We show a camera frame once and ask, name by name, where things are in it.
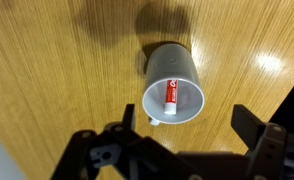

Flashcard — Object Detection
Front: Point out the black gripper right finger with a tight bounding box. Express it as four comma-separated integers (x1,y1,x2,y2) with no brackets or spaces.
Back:
230,104,294,180

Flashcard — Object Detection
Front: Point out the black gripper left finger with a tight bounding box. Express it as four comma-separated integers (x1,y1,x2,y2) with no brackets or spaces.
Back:
50,103,188,180

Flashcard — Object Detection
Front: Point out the red Expo marker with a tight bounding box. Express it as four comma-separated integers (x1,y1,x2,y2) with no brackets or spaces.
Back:
163,79,179,116

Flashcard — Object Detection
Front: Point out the white ceramic mug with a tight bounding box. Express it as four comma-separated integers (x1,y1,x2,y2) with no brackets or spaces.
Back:
141,43,206,127

